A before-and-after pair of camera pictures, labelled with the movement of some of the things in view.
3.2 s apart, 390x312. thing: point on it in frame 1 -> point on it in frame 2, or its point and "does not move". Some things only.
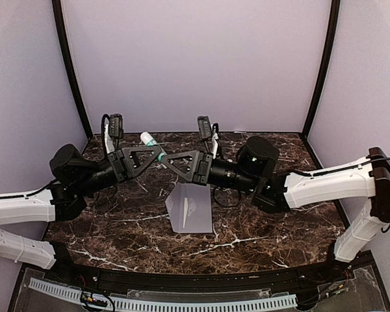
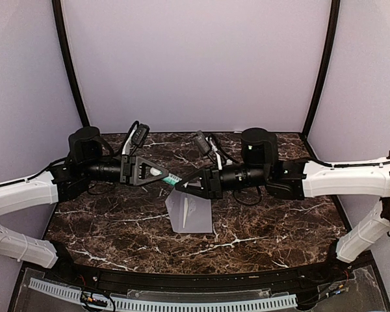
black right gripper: x=195 y=156 -> x=215 y=191
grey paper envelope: x=198 y=218 does not move
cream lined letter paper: x=186 y=206 does not move
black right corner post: x=331 y=44 does not move
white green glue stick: x=147 y=139 -> x=171 y=179
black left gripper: x=127 y=155 -> x=128 y=162
